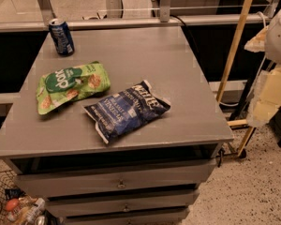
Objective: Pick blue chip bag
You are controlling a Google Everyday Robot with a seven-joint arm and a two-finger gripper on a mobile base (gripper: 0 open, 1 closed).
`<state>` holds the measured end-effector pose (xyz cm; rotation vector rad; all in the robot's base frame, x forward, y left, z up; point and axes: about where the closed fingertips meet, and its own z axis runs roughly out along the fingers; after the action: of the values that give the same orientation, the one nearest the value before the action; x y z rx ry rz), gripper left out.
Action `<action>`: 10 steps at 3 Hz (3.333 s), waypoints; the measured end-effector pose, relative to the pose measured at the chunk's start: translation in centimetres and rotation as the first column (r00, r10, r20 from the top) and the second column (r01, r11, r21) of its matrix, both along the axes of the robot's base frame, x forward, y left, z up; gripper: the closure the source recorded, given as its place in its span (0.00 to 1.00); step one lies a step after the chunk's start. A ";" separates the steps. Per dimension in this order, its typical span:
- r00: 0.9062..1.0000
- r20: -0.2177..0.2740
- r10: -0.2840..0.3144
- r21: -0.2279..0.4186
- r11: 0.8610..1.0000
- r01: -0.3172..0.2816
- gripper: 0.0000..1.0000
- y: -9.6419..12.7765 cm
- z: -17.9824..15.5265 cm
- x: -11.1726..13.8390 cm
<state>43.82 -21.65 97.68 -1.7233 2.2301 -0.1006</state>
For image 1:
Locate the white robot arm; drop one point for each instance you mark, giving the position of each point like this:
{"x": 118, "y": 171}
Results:
{"x": 266, "y": 99}

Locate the blue Kettle chip bag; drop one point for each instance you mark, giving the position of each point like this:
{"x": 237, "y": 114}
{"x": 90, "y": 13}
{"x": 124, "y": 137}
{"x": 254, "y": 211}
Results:
{"x": 126, "y": 111}

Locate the green snack bag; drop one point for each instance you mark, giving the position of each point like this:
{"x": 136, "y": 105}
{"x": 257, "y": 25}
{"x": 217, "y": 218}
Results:
{"x": 70, "y": 84}

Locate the grey drawer cabinet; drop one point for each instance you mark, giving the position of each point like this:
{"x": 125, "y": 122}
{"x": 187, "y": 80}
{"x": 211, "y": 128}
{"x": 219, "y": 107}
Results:
{"x": 135, "y": 155}

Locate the top grey drawer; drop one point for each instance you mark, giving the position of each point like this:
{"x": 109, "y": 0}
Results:
{"x": 149, "y": 175}

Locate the grey drawer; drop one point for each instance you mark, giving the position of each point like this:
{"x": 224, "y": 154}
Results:
{"x": 167, "y": 215}
{"x": 149, "y": 175}
{"x": 123, "y": 203}

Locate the middle grey drawer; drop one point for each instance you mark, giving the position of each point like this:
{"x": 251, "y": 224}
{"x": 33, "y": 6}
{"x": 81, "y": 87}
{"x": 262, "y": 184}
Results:
{"x": 123, "y": 203}

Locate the blue soda can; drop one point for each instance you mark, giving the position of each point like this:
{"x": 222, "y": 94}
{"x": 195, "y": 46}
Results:
{"x": 61, "y": 37}

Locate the bottom grey drawer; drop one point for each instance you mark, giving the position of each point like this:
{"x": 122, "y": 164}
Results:
{"x": 167, "y": 215}

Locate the white bottle in basket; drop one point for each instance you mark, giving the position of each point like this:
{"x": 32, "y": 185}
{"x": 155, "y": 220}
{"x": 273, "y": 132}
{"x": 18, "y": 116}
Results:
{"x": 31, "y": 215}

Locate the orange round item in basket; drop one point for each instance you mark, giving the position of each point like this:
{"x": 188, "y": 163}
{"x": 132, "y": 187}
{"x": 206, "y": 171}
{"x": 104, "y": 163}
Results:
{"x": 11, "y": 204}

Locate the metal railing frame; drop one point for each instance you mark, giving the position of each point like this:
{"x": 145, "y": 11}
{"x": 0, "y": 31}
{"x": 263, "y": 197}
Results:
{"x": 34, "y": 15}

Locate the wooden easel frame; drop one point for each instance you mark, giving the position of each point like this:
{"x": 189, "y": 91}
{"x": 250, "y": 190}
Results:
{"x": 232, "y": 51}

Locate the black wire basket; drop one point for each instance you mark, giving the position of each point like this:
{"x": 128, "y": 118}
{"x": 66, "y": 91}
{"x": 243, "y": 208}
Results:
{"x": 8, "y": 191}

